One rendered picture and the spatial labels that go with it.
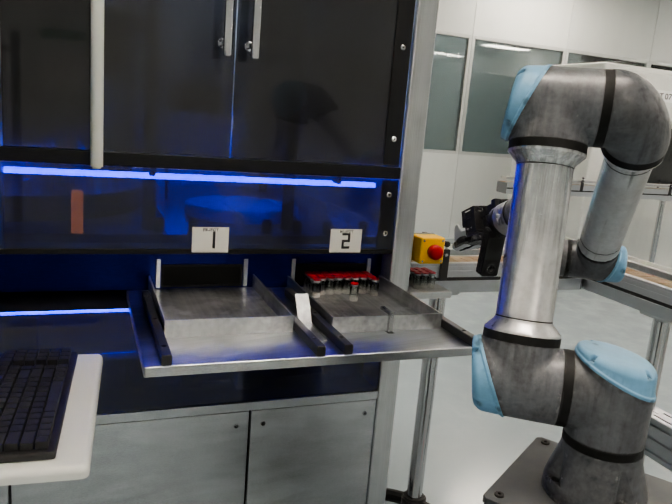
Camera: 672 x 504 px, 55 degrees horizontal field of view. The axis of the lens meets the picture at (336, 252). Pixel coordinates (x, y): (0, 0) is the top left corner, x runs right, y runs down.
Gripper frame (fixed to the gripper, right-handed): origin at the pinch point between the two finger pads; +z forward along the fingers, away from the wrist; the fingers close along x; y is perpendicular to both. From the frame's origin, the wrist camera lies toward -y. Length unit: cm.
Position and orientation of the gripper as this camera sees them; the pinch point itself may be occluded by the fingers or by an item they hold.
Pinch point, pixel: (457, 249)
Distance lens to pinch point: 163.1
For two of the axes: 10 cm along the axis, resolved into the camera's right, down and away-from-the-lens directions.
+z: -3.6, 2.2, 9.1
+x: -9.3, -0.2, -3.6
